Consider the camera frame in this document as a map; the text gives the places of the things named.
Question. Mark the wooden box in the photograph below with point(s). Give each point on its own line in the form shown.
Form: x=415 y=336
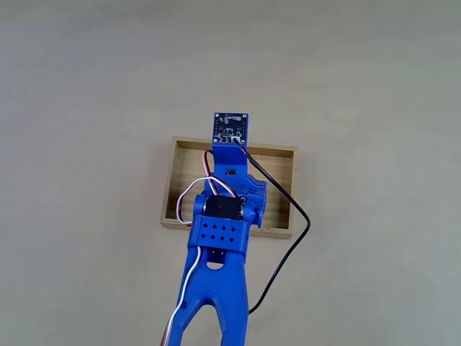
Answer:
x=281 y=209

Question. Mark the camera board on blue mount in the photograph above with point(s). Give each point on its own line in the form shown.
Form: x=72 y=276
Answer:
x=230 y=128

